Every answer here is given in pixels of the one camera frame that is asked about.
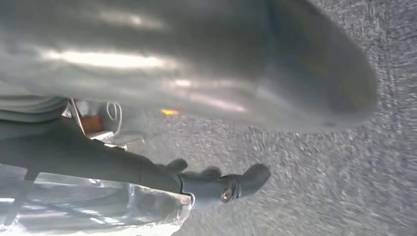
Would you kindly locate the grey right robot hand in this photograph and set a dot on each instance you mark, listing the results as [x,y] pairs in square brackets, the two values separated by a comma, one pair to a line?
[195,49]

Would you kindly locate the stainless steel workbench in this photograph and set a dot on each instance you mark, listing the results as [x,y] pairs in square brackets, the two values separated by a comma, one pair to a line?
[130,140]

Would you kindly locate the cardboard box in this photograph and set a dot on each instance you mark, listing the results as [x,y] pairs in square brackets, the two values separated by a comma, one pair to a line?
[92,124]

